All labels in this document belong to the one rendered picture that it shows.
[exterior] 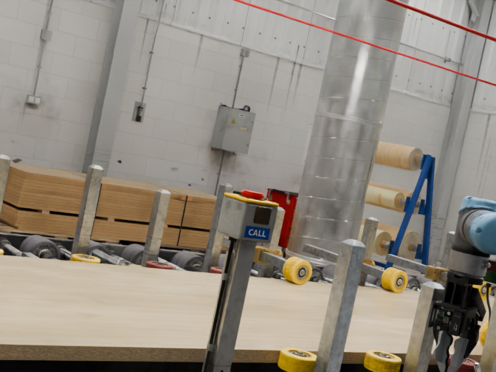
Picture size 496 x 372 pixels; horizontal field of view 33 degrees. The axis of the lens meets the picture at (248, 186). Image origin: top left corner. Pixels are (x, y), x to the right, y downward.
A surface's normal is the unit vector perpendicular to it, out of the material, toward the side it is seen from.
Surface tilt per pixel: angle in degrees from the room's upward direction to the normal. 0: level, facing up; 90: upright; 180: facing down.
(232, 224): 90
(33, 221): 90
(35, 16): 90
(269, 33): 90
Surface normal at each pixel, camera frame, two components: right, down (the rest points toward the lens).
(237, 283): 0.58, 0.16
